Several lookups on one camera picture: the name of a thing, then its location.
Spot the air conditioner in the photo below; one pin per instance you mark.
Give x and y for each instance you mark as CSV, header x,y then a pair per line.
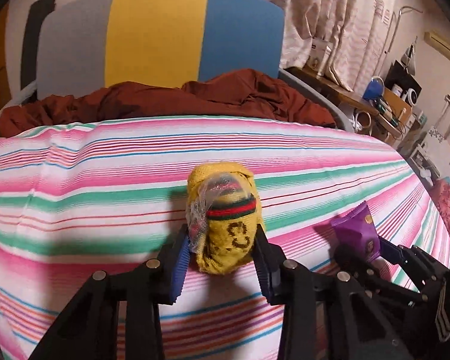
x,y
446,47

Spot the grey yellow blue chair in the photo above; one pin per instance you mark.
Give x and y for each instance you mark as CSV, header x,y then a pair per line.
x,y
153,33

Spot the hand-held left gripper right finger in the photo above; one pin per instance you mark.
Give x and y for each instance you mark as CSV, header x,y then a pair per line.
x,y
262,266

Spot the white bed rail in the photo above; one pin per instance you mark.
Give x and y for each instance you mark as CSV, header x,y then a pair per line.
x,y
24,93

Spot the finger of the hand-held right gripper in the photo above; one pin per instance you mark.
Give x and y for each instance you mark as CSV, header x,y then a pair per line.
x,y
375,281
416,262

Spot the white leaf-print storage box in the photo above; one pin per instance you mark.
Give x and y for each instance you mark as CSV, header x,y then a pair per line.
x,y
440,138

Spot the black headboard post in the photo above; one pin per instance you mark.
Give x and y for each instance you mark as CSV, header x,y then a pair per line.
x,y
33,37

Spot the purple snack packet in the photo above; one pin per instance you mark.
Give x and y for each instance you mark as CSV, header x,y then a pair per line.
x,y
356,232

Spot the yellow sock bundle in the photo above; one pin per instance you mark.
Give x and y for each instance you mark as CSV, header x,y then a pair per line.
x,y
232,232

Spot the black shelf box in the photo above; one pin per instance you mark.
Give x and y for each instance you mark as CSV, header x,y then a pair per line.
x,y
399,75

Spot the wooden desk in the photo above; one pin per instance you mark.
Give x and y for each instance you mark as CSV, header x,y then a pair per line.
x,y
345,93

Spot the maroon blanket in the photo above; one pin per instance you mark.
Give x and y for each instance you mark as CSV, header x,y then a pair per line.
x,y
210,97

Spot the white carton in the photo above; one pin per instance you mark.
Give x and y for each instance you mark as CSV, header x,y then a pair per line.
x,y
319,54

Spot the patterned beige curtain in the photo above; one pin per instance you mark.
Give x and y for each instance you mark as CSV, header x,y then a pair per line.
x,y
322,7

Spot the tan desk organizer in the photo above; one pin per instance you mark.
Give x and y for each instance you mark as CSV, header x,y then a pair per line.
x,y
395,107

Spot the grey bed frame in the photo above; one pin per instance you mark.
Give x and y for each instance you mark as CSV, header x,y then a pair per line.
x,y
333,108

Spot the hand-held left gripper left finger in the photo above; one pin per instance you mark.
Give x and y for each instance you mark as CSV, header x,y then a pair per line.
x,y
180,266

